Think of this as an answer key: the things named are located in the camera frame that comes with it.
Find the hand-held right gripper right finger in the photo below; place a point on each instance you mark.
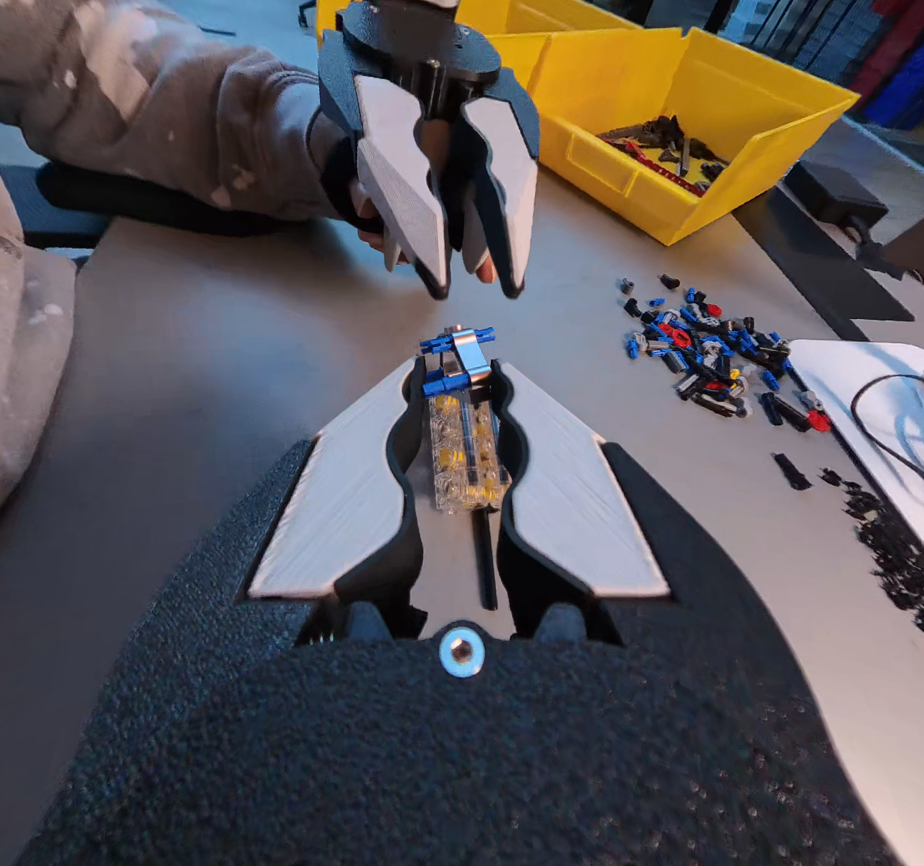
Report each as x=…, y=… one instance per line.
x=585, y=512

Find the yellow plastic bin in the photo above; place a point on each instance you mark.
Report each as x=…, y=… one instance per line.
x=520, y=7

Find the pile of small black pins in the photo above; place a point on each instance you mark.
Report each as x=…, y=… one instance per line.
x=888, y=541

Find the yellow bin with black parts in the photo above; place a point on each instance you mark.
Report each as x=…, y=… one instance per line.
x=613, y=158

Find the small black toy connector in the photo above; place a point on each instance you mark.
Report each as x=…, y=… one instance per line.
x=669, y=281

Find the blue toy pin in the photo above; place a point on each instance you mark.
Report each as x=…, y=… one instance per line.
x=442, y=383
x=476, y=335
x=435, y=342

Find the pile of mixed toy parts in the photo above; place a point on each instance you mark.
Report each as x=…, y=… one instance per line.
x=714, y=360

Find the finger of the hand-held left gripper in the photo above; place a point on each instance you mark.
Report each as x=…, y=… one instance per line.
x=397, y=158
x=512, y=187

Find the black chair armrest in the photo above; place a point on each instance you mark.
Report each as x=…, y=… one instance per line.
x=144, y=205

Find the clear toy brick engine model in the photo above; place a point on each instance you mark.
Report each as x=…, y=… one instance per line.
x=465, y=447

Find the red toy part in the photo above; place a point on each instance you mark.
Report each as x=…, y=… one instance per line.
x=657, y=165

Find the coloured storage racks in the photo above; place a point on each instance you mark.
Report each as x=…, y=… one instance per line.
x=830, y=14

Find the grey perforated toy plate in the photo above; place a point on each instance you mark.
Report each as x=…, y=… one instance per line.
x=470, y=357

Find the heap of black toy parts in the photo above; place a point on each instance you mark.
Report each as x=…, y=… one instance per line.
x=664, y=133

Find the person's left forearm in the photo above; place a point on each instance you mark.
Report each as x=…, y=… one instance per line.
x=180, y=100

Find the grey desk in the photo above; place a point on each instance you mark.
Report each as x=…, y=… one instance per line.
x=216, y=411

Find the white tray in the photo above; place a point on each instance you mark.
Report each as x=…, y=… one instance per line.
x=830, y=375

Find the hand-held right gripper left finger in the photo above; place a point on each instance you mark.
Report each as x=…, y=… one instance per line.
x=339, y=512

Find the person's left hand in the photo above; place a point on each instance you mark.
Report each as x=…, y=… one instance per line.
x=368, y=220

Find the black power adapter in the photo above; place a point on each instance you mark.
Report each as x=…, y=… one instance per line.
x=830, y=194

